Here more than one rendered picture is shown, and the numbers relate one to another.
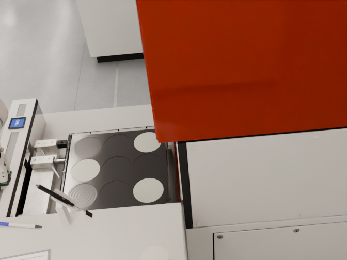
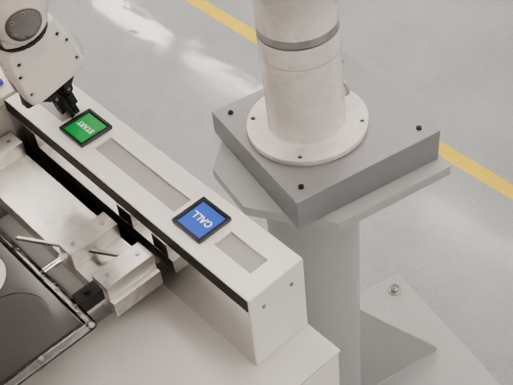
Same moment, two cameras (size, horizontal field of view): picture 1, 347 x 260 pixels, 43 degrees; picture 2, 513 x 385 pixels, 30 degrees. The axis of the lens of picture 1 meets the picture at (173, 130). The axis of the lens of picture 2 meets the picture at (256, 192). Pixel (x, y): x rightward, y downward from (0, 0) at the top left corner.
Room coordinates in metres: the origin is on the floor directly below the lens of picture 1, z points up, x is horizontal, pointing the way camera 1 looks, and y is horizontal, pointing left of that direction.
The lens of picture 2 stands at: (1.90, 0.10, 1.89)
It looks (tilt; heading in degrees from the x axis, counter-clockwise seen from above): 47 degrees down; 141
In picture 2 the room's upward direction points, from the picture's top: 7 degrees counter-clockwise
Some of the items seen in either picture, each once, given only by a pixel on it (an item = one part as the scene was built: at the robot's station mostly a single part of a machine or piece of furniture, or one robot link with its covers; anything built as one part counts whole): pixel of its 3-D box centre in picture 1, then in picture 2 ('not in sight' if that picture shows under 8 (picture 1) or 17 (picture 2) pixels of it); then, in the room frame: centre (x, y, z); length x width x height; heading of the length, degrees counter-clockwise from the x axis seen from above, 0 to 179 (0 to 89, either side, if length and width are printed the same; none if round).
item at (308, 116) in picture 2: not in sight; (302, 77); (1.11, 0.86, 0.96); 0.19 x 0.19 x 0.18
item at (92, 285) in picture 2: (62, 143); (88, 296); (1.14, 0.41, 0.90); 0.04 x 0.02 x 0.03; 89
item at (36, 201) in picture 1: (42, 184); (62, 224); (0.98, 0.47, 0.87); 0.36 x 0.08 x 0.03; 179
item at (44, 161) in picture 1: (43, 161); (89, 239); (1.06, 0.47, 0.89); 0.08 x 0.03 x 0.03; 89
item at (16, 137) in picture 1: (16, 163); (147, 205); (1.07, 0.57, 0.89); 0.55 x 0.09 x 0.14; 179
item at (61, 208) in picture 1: (66, 207); not in sight; (0.75, 0.32, 1.03); 0.06 x 0.04 x 0.13; 89
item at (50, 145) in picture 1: (46, 145); (124, 270); (1.14, 0.47, 0.89); 0.08 x 0.03 x 0.03; 89
